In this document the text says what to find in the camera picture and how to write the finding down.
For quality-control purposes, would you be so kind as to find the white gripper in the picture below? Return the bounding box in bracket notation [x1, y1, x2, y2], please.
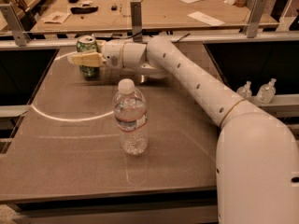
[67, 40, 124, 69]

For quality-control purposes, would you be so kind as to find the green soda can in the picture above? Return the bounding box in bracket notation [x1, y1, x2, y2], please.
[77, 35, 99, 78]

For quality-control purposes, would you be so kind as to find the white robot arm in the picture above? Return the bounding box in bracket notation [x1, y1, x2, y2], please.
[68, 36, 299, 224]

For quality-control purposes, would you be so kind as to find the black tool on table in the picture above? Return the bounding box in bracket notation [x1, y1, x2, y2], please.
[70, 7, 98, 14]

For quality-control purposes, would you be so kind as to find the white card on table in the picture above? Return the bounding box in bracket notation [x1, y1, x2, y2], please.
[42, 11, 70, 24]

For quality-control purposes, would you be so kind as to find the small black block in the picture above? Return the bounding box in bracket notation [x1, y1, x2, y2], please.
[111, 5, 118, 10]

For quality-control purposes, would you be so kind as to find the clear plastic water bottle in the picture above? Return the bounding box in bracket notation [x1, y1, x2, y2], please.
[113, 78, 149, 156]

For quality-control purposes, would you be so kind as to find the small white paper slip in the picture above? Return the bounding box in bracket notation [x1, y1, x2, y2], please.
[187, 11, 224, 27]

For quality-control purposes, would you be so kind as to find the small clear sanitizer bottle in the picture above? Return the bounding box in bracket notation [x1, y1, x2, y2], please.
[236, 81, 252, 100]

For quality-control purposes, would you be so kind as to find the middle metal bracket post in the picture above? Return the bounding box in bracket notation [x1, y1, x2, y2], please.
[130, 1, 142, 43]

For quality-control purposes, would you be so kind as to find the metal bracket post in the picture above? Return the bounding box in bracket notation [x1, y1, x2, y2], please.
[0, 4, 30, 47]
[245, 0, 267, 38]
[130, 1, 142, 43]

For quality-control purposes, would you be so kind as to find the left metal bracket post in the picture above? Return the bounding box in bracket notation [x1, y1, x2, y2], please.
[0, 4, 30, 47]

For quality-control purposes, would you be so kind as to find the right metal bracket post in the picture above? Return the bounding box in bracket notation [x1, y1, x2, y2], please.
[245, 0, 267, 38]

